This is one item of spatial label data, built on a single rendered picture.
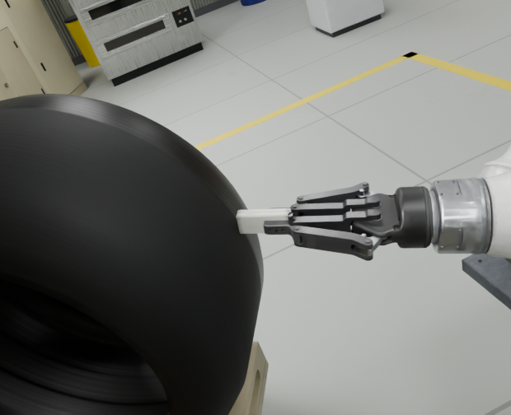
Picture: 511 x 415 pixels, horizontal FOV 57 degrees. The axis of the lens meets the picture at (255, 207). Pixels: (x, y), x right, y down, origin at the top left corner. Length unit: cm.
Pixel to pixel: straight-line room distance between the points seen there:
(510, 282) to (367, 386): 79
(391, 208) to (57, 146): 39
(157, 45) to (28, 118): 587
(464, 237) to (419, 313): 151
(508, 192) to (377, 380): 139
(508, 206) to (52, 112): 54
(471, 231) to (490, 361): 139
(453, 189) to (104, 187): 39
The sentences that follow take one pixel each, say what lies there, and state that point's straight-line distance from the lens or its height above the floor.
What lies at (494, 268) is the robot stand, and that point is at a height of 65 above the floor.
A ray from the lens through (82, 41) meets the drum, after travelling 799.
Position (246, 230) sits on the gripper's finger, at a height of 122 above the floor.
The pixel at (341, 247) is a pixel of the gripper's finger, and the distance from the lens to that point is 56.
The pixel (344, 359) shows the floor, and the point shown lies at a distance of 196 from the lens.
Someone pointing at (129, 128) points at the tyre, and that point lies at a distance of 61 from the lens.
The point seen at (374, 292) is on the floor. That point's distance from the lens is 216.
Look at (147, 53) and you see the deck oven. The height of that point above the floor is 23.
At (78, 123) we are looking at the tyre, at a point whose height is 141.
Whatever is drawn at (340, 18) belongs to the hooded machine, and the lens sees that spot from 540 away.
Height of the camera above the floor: 158
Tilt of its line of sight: 33 degrees down
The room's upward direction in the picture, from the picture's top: 20 degrees counter-clockwise
